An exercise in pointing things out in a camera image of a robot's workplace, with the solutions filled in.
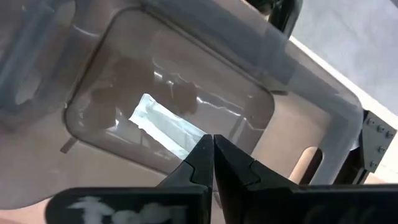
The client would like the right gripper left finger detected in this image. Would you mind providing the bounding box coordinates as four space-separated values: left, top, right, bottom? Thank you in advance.
45 134 214 224

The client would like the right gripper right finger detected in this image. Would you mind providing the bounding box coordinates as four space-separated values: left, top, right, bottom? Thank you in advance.
214 134 398 224

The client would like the green print packet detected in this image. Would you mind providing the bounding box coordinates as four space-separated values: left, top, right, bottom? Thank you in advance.
128 93 208 161

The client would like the grey translucent plastic bin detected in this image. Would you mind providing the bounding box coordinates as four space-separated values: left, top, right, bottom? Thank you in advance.
0 0 364 211

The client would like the grey metal bracket plate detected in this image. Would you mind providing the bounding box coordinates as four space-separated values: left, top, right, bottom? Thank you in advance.
360 109 398 174

